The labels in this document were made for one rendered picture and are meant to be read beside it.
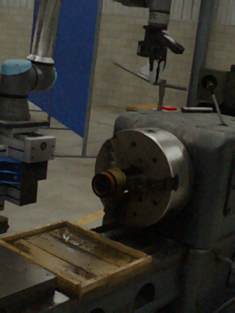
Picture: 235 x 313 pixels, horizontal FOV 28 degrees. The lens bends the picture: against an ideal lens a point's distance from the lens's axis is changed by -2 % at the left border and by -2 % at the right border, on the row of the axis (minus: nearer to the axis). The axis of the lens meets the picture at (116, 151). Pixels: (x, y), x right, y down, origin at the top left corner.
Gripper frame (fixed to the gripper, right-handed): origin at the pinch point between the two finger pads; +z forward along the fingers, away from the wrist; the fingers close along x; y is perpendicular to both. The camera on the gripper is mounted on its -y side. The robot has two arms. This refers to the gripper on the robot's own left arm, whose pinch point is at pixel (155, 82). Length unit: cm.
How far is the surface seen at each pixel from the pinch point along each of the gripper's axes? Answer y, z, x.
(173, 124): -12.9, 12.8, 4.8
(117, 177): -14.4, 26.8, 34.6
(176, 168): -25.8, 22.8, 21.2
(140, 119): 0.2, 13.6, 5.6
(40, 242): 0, 49, 49
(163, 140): -19.0, 15.8, 20.0
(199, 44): 474, -48, -885
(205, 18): 469, -110, -885
